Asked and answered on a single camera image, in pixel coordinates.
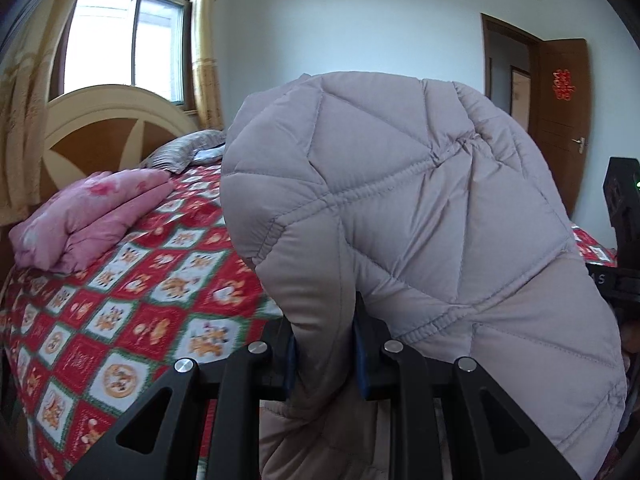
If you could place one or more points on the cream and brown headboard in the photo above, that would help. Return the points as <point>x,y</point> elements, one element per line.
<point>109,127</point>

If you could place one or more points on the pink folded blanket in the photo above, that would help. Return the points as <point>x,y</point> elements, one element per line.
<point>78,224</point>

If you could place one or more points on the brown door frame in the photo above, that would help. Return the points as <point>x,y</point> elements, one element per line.
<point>511,57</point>

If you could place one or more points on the red paper door decoration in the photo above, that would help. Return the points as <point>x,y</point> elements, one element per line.
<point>562,84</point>

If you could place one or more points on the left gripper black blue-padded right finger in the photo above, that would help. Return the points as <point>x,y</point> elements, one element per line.
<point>448,420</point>

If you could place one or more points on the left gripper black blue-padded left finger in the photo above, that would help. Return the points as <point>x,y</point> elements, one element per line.
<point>198,418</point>

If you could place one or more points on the silver door handle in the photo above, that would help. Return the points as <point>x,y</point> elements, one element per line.
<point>580,142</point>

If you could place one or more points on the beige curtain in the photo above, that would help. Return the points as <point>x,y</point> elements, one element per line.
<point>204,65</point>
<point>25,84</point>

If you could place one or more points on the pale pink quilted puffer jacket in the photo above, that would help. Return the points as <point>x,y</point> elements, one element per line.
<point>436,209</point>

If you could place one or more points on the right beige curtain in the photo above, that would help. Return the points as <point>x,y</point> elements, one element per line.
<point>204,65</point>

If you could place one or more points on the striped grey pillow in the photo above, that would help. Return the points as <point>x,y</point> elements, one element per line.
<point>176,155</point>

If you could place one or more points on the red patterned bed sheet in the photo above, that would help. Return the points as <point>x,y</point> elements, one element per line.
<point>82,347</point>

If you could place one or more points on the left beige curtain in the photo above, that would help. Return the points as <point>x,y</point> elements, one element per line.
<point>25,84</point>

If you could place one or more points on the brown wooden door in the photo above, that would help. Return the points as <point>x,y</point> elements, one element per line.
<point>556,123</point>

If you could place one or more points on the window with dark frame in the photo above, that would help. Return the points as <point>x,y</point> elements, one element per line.
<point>139,43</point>

